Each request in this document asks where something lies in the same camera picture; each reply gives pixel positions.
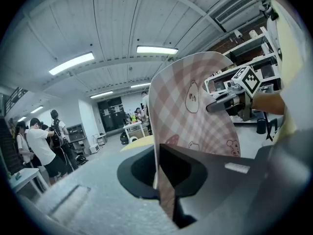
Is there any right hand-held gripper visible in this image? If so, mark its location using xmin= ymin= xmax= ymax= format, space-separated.
xmin=206 ymin=66 xmax=261 ymax=121

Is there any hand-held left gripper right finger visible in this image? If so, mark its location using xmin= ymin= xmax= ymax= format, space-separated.
xmin=159 ymin=130 xmax=312 ymax=235

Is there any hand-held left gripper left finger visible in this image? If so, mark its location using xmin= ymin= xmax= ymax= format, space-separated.
xmin=22 ymin=147 xmax=181 ymax=235

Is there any pink checked bear-print cloth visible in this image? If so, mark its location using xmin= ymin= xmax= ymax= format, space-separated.
xmin=148 ymin=51 xmax=242 ymax=224

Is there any person's right forearm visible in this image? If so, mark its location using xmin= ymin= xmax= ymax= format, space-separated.
xmin=251 ymin=91 xmax=286 ymax=116

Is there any black waste bin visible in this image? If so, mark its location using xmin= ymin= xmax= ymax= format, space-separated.
xmin=256 ymin=118 xmax=268 ymax=135

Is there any white cart table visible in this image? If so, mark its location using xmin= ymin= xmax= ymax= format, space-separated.
xmin=123 ymin=120 xmax=150 ymax=144

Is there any black helmet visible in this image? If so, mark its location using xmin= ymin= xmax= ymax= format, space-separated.
xmin=75 ymin=154 xmax=89 ymax=165

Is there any white shelving unit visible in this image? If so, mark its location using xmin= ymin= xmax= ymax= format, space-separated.
xmin=204 ymin=26 xmax=282 ymax=93

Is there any black double door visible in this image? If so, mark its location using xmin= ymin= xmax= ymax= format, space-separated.
xmin=97 ymin=96 xmax=127 ymax=133

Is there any grey storage cabinet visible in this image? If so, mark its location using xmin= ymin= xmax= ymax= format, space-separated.
xmin=66 ymin=123 xmax=88 ymax=157

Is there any person's yellow knit top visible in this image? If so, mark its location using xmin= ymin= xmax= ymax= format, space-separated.
xmin=266 ymin=0 xmax=313 ymax=144

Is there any white ceiling air conditioner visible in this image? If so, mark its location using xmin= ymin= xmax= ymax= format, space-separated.
xmin=213 ymin=0 xmax=264 ymax=33

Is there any black staircase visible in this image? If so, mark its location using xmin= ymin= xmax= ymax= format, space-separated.
xmin=0 ymin=87 xmax=28 ymax=175

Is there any white table frame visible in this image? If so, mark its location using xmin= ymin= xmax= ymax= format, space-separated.
xmin=8 ymin=167 xmax=50 ymax=201

